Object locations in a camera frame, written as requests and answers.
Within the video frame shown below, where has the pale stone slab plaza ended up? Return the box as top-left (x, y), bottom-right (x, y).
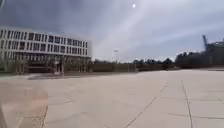
top-left (0, 68), bottom-right (224, 128)

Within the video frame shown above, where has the row of trees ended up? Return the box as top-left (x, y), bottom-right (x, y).
top-left (91, 41), bottom-right (224, 72)

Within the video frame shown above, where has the white building with grid windows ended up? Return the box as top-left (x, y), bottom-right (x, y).
top-left (0, 25), bottom-right (93, 74)

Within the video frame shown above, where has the slim distant tower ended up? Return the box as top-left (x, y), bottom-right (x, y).
top-left (201, 34), bottom-right (210, 51)

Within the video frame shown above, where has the street lamp post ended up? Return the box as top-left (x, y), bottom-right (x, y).
top-left (113, 48), bottom-right (119, 64)

